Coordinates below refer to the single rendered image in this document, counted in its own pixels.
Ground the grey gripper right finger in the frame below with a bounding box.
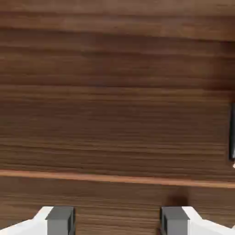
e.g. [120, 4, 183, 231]
[158, 206, 235, 235]

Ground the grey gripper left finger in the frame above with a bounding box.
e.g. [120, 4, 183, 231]
[0, 206, 76, 235]

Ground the dark wood cabinet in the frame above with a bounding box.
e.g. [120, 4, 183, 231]
[0, 0, 235, 235]

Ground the dark metal door handle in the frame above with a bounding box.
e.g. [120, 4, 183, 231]
[228, 101, 235, 169]

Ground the wood cabinet door with handle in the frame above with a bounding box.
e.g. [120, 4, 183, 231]
[0, 27, 235, 182]

